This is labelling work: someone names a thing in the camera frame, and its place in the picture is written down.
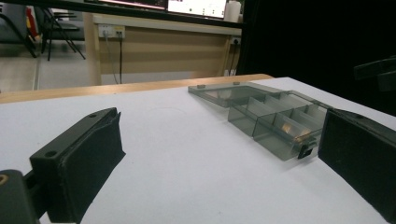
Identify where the white roll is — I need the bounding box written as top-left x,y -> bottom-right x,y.
223,0 -> 243,23

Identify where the black folding chair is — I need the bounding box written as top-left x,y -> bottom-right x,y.
33,5 -> 87,63

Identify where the black curtain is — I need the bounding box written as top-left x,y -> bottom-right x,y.
237,0 -> 396,117

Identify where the light wooden desk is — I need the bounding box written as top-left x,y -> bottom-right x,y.
83,12 -> 244,87

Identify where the wooden table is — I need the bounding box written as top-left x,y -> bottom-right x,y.
0,73 -> 275,105

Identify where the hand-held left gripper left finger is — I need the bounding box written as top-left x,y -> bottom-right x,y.
29,106 -> 127,224

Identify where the white wall power socket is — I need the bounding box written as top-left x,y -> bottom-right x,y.
97,23 -> 127,40

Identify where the computer monitor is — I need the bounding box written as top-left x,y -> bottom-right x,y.
166,0 -> 228,20

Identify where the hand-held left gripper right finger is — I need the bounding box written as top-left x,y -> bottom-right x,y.
317,107 -> 396,224

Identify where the white table cover board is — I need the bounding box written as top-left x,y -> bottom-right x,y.
0,76 -> 396,224

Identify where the black and orange battery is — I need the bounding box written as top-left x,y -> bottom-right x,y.
293,128 -> 313,144
280,121 -> 294,134

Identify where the grey transparent compartment storage box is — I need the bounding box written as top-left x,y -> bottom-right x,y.
187,81 -> 332,162

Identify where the black hanging cable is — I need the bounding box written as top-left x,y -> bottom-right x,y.
118,31 -> 124,85

